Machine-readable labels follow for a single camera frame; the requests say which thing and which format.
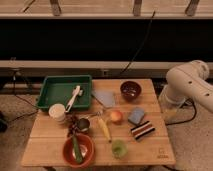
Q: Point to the metal cup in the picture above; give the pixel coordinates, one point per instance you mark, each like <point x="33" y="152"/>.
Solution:
<point x="83" y="124"/>

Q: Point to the blue-grey cloth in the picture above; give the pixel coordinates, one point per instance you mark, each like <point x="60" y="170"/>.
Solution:
<point x="106" y="98"/>

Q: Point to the white plastic cup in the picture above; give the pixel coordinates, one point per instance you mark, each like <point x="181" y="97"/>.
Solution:
<point x="57" y="112"/>

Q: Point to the green plastic cup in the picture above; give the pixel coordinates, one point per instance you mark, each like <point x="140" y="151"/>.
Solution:
<point x="119" y="148"/>

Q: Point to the yellow banana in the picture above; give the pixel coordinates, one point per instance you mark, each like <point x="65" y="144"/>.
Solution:
<point x="105" y="129"/>

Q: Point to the green plastic tray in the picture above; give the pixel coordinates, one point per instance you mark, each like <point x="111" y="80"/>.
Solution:
<point x="59" y="89"/>

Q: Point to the blue sponge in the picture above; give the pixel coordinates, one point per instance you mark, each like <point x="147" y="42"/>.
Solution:
<point x="136" y="115"/>

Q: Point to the peach apple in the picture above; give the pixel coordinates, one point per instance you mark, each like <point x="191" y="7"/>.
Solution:
<point x="116" y="116"/>

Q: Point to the dark red grapes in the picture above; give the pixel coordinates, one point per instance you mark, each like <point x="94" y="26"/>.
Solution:
<point x="72" y="125"/>

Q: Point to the dark brown bowl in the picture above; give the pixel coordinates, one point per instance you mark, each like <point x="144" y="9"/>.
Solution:
<point x="130" y="90"/>

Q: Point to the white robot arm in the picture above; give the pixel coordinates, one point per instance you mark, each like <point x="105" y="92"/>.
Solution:
<point x="186" y="81"/>

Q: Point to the green cucumber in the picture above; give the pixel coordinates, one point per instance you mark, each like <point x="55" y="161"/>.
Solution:
<point x="77" y="150"/>

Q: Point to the striped block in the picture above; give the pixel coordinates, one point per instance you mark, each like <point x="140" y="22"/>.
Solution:
<point x="142" y="129"/>

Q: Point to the wooden folding table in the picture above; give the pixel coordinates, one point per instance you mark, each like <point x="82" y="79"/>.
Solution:
<point x="44" y="147"/>

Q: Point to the orange bowl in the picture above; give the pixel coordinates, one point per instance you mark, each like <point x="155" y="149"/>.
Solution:
<point x="86" y="145"/>

